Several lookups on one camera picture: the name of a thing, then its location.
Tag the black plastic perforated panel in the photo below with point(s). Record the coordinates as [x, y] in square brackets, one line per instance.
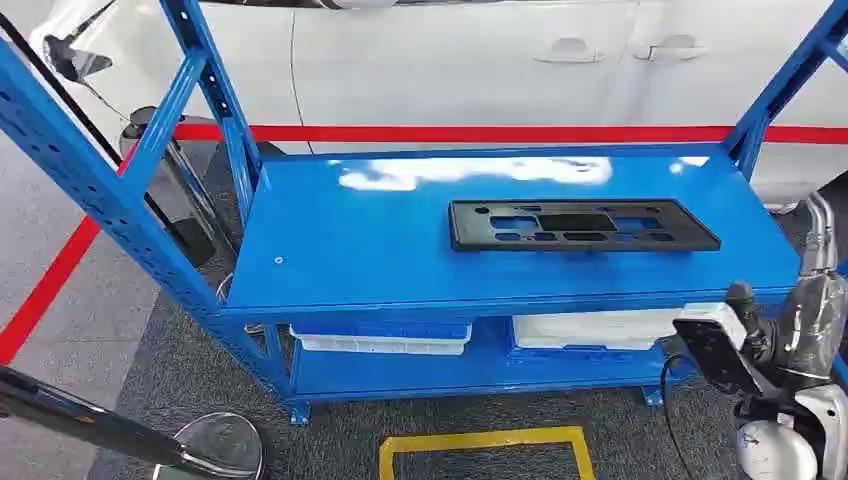
[472, 233]

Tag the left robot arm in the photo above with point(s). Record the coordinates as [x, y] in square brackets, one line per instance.
[79, 417]

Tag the blue metal shelf rack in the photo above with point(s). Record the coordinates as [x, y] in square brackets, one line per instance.
[397, 265]

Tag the white plastic crate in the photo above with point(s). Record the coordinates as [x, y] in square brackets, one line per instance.
[583, 329]
[371, 346]

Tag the white car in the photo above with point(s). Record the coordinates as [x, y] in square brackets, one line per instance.
[464, 66]

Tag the black stanchion post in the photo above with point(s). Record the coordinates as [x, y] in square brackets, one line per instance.
[185, 225]

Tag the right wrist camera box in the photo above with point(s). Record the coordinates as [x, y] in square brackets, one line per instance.
[712, 341]

